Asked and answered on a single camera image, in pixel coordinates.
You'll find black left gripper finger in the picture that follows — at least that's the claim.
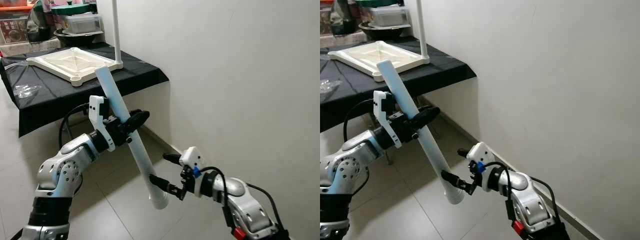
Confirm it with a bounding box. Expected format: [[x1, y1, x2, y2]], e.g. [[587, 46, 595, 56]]
[[122, 110, 151, 136], [409, 106, 442, 132]]

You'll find white plastic table leg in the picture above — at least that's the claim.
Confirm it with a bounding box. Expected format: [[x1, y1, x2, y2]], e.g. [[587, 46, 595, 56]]
[[94, 65, 170, 210], [415, 0, 429, 63], [376, 59, 466, 206], [111, 0, 124, 70]]

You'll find black tablecloth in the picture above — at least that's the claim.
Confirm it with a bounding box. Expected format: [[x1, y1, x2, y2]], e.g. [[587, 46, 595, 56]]
[[320, 35, 478, 133], [0, 41, 170, 138]]

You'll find white plastic table top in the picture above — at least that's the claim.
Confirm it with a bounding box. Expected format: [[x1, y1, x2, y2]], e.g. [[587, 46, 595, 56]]
[[327, 40, 430, 83], [26, 46, 124, 88]]

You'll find clear tape cross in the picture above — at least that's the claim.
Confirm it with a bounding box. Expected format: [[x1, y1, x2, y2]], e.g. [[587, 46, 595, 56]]
[[322, 79, 347, 98], [14, 84, 42, 101]]

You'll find black wok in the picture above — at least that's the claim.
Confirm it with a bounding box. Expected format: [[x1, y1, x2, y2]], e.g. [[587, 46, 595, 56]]
[[53, 29, 106, 49], [359, 22, 413, 43]]

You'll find clear plastic storage container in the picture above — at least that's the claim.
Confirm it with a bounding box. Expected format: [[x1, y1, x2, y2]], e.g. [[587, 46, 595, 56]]
[[367, 5, 412, 28], [57, 12, 105, 35]]

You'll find shiny black bag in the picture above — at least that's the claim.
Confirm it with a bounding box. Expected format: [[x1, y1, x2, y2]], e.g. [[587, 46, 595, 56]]
[[331, 0, 361, 37], [26, 0, 53, 43]]

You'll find green pot lid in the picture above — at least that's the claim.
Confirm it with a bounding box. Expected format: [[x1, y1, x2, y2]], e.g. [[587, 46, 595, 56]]
[[51, 2, 93, 16], [356, 0, 398, 8]]

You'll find orange-lidded storage box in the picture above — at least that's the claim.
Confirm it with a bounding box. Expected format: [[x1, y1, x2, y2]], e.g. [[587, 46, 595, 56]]
[[0, 4, 31, 46], [320, 0, 335, 38]]

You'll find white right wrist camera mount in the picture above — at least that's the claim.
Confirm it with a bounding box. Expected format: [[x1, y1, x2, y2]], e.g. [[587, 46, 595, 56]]
[[466, 141, 496, 193], [179, 146, 206, 198]]

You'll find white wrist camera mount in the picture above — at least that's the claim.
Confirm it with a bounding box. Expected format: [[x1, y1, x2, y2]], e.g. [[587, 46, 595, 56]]
[[466, 141, 496, 193], [179, 146, 206, 198], [88, 95, 117, 152], [372, 90, 403, 150]]

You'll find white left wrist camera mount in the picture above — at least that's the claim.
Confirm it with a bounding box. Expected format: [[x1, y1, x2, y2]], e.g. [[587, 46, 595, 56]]
[[88, 95, 117, 152], [372, 90, 403, 150]]

